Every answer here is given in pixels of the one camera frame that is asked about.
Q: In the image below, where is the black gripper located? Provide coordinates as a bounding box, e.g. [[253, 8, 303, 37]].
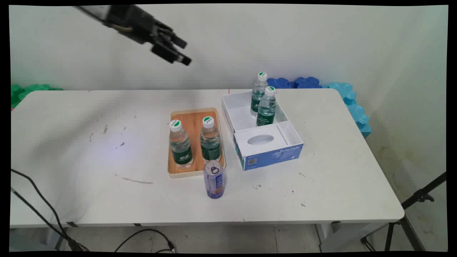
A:
[[104, 5, 192, 66]]

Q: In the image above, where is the water bottle green label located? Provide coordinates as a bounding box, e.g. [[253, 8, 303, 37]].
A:
[[256, 86, 277, 127], [250, 72, 268, 117], [200, 116, 222, 163], [169, 120, 194, 169]]

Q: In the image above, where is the wooden tray white rim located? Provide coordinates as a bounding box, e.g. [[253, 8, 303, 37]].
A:
[[167, 107, 227, 178]]

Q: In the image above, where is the dark blue foam mat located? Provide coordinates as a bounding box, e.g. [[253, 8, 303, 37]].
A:
[[267, 77, 295, 89], [294, 76, 323, 89]]

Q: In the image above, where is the blue drink can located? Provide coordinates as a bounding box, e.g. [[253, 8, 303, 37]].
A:
[[203, 160, 226, 200]]

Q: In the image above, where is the white box blue front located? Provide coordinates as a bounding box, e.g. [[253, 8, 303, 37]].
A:
[[220, 89, 305, 171]]

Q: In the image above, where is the green foam mat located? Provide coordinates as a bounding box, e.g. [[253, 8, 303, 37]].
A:
[[11, 84, 63, 108]]

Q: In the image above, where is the light blue foam mat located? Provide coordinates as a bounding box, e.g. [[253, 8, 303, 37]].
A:
[[322, 82, 372, 138]]

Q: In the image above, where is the white table leg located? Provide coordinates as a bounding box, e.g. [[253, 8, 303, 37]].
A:
[[316, 223, 388, 253]]

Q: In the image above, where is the black tripod stand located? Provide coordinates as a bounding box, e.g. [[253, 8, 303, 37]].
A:
[[360, 172, 447, 252]]

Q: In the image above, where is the black floor cable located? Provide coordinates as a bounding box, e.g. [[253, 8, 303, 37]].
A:
[[114, 228, 176, 253]]

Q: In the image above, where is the black cable over table edge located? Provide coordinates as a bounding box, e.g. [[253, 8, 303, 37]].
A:
[[11, 186, 90, 252], [11, 168, 72, 250]]

